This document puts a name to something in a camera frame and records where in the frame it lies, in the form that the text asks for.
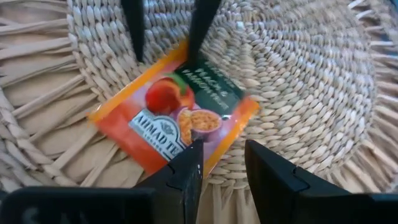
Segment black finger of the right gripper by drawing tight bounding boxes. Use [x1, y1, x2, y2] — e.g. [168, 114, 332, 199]
[186, 0, 223, 68]
[120, 0, 146, 63]

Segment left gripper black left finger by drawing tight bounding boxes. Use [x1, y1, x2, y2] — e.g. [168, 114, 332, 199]
[133, 139, 205, 224]

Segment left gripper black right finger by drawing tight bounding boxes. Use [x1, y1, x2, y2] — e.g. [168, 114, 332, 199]
[244, 139, 374, 224]

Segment red tea packet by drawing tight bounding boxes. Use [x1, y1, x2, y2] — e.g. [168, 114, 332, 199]
[88, 39, 261, 179]

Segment round woven straw placemat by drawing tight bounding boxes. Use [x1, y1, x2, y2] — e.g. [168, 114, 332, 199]
[0, 0, 398, 224]

